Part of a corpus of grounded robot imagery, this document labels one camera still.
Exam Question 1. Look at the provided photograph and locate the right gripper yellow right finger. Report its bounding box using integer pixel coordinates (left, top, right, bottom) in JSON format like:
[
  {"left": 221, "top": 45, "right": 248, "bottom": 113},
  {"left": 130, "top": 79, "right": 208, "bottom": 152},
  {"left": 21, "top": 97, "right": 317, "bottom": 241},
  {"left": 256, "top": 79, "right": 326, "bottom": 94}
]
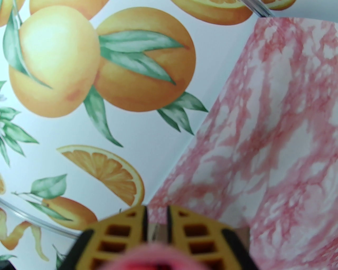
[{"left": 167, "top": 206, "right": 262, "bottom": 270}]

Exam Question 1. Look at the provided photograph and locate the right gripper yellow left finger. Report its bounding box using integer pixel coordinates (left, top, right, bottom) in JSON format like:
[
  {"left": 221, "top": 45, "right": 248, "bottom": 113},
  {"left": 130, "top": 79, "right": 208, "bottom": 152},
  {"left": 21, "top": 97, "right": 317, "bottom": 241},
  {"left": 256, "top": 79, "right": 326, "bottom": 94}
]
[{"left": 63, "top": 206, "right": 148, "bottom": 270}]

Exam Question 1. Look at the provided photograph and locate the squat cardboard express box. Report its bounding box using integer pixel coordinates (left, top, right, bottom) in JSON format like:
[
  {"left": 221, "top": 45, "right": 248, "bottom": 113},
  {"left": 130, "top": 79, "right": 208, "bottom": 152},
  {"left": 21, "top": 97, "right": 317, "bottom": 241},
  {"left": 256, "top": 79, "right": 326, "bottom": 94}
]
[{"left": 148, "top": 224, "right": 251, "bottom": 244}]

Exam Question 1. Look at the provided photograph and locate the pink utility knife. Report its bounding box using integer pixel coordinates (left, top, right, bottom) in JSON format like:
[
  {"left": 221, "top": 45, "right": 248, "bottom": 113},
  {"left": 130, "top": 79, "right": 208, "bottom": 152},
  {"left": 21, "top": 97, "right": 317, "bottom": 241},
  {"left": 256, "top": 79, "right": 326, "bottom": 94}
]
[{"left": 120, "top": 243, "right": 202, "bottom": 270}]

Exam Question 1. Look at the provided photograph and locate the left aluminium frame post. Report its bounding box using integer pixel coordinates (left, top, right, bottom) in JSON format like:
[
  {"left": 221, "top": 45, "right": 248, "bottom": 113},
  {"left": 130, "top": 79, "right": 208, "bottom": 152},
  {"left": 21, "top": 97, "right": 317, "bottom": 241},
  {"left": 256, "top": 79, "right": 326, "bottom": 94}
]
[{"left": 0, "top": 197, "right": 79, "bottom": 239}]

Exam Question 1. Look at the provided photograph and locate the aluminium frame post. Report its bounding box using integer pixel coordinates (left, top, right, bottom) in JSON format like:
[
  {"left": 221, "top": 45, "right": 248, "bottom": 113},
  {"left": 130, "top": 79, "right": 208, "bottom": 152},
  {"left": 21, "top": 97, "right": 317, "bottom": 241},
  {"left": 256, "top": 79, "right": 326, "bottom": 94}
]
[
  {"left": 242, "top": 0, "right": 276, "bottom": 18},
  {"left": 0, "top": 197, "right": 79, "bottom": 239}
]

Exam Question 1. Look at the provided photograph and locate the right aluminium frame post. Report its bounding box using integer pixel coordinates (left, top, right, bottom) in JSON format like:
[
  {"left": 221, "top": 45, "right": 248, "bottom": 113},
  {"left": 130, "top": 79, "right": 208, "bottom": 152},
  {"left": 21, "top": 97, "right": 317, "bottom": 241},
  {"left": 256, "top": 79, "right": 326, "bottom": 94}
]
[{"left": 242, "top": 0, "right": 276, "bottom": 18}]

